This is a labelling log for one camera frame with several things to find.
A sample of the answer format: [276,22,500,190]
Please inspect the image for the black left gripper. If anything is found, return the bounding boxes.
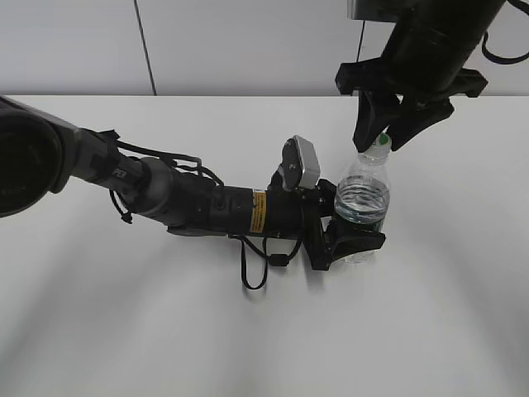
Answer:
[264,179,386,271]

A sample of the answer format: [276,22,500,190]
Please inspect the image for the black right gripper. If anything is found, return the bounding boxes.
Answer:
[335,16,486,152]

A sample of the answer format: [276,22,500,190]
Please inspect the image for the white green bottle cap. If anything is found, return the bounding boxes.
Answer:
[365,132,392,158]

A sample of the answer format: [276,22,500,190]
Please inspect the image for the clear water bottle green label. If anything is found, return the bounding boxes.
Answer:
[332,144,392,265]

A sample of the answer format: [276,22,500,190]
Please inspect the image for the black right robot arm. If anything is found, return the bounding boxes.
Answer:
[335,1,503,152]

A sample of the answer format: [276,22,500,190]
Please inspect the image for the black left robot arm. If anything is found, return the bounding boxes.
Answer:
[1,98,385,270]

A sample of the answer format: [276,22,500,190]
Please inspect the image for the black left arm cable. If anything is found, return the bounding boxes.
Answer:
[229,233,303,290]

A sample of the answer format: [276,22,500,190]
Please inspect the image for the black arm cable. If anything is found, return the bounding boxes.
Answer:
[229,233,303,290]
[481,0,529,65]

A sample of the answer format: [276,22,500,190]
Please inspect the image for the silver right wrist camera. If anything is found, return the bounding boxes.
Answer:
[347,0,406,22]

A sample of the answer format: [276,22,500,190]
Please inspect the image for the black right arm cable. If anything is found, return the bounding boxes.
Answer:
[481,0,529,65]

